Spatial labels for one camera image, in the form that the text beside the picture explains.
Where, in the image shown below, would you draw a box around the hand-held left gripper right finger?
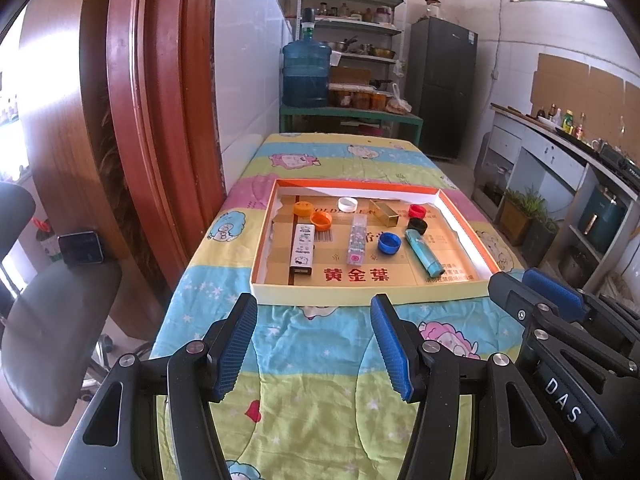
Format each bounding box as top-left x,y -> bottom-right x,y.
370,294 -> 563,480

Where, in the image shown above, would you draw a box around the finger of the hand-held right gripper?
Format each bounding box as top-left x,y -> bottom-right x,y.
522,267 -> 640,346
487,271 -> 640,378

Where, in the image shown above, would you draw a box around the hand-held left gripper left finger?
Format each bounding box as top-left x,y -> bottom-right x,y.
55,292 -> 259,480

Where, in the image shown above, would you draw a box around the orange rimmed shallow box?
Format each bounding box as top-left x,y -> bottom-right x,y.
248,178 -> 501,307

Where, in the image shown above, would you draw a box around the teal glitter tube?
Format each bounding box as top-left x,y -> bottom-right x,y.
404,228 -> 446,278

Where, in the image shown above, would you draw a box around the white cartoon slim box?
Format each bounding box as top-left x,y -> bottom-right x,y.
289,223 -> 317,276

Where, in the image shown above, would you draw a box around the floral slim box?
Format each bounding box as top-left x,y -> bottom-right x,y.
346,215 -> 367,266

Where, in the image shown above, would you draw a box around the gold rectangular box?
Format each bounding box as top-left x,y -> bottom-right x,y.
369,199 -> 401,227

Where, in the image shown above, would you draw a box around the metal pot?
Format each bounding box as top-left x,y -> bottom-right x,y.
557,247 -> 593,288

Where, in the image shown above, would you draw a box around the dark planter with plant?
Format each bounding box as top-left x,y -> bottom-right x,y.
522,215 -> 561,267

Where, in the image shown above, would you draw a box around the brown planter with plant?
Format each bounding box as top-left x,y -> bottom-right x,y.
497,187 -> 548,246

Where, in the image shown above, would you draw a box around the yellow printed cardboard sheet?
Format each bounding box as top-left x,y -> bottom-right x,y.
262,192 -> 481,288

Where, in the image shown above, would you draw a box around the teal kitchen appliance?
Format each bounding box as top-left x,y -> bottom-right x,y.
577,183 -> 627,253

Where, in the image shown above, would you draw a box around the cartoon printed blanket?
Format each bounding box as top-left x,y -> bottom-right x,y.
150,131 -> 576,480

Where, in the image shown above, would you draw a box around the white kitchen counter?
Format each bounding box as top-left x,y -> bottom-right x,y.
472,102 -> 640,306

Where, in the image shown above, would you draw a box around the black smartphone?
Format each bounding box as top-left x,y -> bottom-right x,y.
57,231 -> 106,267

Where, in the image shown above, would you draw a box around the black office chair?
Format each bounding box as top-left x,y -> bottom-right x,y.
0,182 -> 123,428

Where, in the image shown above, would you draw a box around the white green red-topped object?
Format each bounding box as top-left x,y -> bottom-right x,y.
30,217 -> 63,263

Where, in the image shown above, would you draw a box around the dark refrigerator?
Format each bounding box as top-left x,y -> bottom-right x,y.
404,16 -> 478,162

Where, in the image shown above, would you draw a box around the plastic bag of food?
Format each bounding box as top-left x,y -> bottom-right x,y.
385,82 -> 413,113

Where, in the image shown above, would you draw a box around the brown wooden door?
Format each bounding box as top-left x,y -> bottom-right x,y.
20,0 -> 228,341

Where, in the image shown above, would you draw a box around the row of food jars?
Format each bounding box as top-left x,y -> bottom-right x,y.
327,85 -> 388,110

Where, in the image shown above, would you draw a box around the blue water jug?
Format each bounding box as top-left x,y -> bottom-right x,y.
281,37 -> 333,108

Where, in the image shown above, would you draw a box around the white shelf rack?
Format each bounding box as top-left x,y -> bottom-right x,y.
299,0 -> 405,106

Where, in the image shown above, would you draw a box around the cardboard wall panels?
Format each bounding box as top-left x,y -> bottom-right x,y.
530,52 -> 640,136

